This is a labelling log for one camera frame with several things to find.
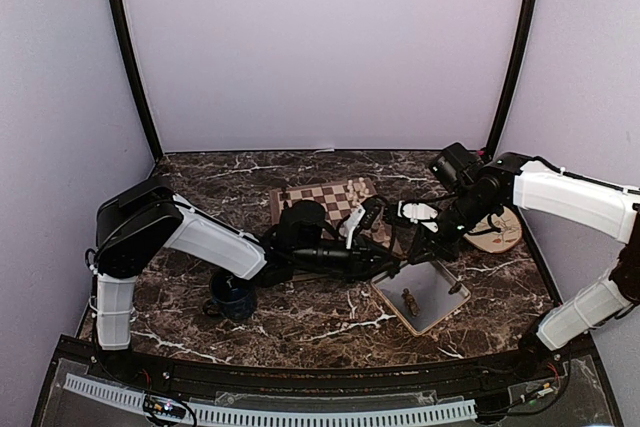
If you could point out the dark blue enamel mug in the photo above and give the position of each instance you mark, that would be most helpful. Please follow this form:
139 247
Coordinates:
231 298

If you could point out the cream floral ceramic plate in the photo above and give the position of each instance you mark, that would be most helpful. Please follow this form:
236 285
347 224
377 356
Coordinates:
496 233

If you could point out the white chess pieces row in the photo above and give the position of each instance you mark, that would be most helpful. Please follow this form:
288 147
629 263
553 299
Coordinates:
358 191

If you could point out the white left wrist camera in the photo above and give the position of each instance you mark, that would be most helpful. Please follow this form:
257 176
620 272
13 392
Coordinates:
362 218

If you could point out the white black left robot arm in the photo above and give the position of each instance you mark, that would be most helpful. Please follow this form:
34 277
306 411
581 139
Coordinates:
132 227

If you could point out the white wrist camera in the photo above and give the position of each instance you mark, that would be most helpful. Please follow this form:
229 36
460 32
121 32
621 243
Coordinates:
362 218
417 212

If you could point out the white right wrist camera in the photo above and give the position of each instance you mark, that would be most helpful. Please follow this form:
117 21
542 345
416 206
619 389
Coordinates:
417 212

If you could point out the black right frame post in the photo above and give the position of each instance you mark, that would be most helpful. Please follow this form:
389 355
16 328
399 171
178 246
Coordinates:
521 36

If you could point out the white slotted cable duct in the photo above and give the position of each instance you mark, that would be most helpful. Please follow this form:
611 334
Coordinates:
252 410

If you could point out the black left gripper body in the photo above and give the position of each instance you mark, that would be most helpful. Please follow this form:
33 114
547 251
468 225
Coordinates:
354 270

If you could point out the silver metal tray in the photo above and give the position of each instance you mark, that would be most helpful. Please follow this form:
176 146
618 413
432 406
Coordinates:
437 291

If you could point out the wooden folding chess board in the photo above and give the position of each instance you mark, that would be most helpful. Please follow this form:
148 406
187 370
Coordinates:
320 202

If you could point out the black left frame post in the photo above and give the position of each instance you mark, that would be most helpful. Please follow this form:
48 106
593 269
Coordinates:
128 57

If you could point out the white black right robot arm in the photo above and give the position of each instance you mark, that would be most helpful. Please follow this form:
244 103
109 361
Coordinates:
482 188

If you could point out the dark wooden chess rook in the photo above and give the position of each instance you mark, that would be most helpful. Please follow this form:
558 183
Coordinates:
284 194

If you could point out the black frame post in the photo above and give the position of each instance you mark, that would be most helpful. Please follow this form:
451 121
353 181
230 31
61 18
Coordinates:
128 57
521 36

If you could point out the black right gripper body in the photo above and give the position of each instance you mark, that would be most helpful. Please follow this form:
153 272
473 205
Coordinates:
449 249

